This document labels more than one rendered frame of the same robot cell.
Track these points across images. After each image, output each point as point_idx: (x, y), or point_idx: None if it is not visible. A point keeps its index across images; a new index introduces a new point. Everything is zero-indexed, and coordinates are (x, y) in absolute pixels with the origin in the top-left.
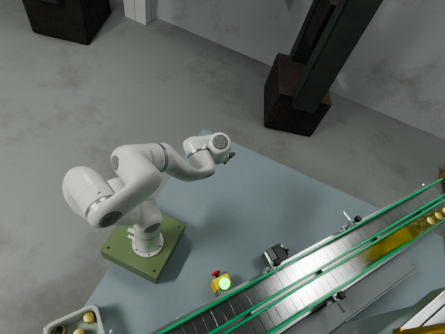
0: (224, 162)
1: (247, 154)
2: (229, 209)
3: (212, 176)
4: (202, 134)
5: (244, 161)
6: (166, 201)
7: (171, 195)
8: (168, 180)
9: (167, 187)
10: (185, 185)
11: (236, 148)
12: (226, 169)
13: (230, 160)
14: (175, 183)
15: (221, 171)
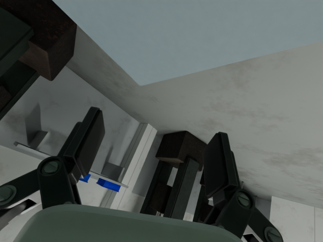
0: (68, 211)
1: (76, 13)
2: None
3: (164, 10)
4: (143, 80)
5: (83, 1)
6: (314, 18)
7: (287, 24)
8: (252, 57)
9: (269, 47)
10: (231, 28)
11: (97, 36)
12: (126, 6)
13: (113, 22)
14: (247, 43)
15: (139, 8)
